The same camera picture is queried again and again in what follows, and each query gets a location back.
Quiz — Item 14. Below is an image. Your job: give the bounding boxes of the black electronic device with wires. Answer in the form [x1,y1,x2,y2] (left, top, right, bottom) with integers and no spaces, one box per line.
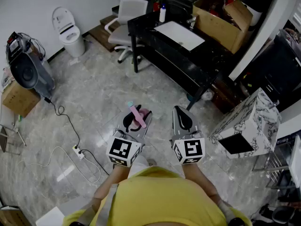
[5,31,46,65]

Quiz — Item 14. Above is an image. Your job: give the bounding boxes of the white power strip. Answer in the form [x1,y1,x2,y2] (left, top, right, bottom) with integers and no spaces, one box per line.
[72,144,86,160]

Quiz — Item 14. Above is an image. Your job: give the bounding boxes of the white flat box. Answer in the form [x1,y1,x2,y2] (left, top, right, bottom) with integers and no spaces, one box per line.
[35,205,66,226]

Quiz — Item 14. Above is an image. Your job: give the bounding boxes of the black cabinet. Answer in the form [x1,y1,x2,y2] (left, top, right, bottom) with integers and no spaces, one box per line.
[235,29,301,113]

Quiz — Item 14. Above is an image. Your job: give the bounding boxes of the white bottle with blue cap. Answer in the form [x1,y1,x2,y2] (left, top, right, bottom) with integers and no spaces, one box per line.
[158,4,167,24]

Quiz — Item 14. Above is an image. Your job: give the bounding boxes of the brown wooden steps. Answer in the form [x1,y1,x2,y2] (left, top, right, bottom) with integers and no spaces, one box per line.
[87,15,129,53]

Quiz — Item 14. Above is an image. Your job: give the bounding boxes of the chrome faucet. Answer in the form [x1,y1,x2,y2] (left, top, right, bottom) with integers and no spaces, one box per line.
[186,15,198,31]

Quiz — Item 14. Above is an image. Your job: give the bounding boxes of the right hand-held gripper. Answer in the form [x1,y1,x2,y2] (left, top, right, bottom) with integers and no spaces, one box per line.
[169,105,206,165]

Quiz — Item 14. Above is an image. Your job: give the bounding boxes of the white cable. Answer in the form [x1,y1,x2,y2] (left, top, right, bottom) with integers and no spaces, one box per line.
[16,145,102,184]

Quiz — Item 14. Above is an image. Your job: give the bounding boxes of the metal wire rack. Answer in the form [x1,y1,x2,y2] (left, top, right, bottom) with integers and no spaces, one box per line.
[252,130,301,191]

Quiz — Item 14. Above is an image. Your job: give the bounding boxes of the white office chair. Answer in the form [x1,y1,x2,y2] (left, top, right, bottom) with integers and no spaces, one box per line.
[104,0,149,64]

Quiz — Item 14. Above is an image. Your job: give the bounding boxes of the large open cardboard box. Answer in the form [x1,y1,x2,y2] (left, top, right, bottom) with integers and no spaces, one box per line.
[192,0,254,55]

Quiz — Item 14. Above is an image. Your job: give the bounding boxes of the person's right forearm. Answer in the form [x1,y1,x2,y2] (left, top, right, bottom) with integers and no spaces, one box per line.
[182,162,227,211]

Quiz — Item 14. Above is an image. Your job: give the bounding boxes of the white toilet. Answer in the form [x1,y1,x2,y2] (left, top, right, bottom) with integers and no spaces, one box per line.
[51,6,86,58]

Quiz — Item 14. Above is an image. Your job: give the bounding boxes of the white marble cabinet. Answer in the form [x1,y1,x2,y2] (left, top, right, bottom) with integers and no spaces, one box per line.
[208,87,283,160]

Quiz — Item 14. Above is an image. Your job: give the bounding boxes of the black power cable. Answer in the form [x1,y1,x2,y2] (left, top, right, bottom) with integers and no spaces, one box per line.
[44,97,111,176]

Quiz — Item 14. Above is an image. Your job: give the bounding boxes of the black marble vanity table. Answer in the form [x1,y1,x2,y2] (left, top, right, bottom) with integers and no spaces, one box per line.
[127,10,237,112]

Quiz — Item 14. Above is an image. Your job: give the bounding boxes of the person's left forearm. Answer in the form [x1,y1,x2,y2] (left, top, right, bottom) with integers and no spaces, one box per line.
[91,164,131,213]

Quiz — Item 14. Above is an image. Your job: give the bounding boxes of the small closed cardboard box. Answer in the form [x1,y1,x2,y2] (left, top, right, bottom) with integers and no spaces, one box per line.
[0,80,41,119]

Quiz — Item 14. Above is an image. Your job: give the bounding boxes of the person's yellow shirt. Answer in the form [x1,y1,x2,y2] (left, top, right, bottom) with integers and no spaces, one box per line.
[61,166,253,226]

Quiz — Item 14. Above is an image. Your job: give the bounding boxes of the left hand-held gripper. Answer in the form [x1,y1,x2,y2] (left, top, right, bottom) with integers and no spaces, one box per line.
[106,104,153,168]

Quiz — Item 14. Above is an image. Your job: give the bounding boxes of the white leaning board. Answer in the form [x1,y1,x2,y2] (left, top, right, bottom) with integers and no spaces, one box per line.
[228,0,297,82]

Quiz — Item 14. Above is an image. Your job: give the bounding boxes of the white sink basin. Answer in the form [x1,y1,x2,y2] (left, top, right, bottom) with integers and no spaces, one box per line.
[153,20,206,52]

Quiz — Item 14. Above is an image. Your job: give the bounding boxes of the metal frame stool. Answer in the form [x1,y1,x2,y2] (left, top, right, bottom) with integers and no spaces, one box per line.
[0,123,27,155]

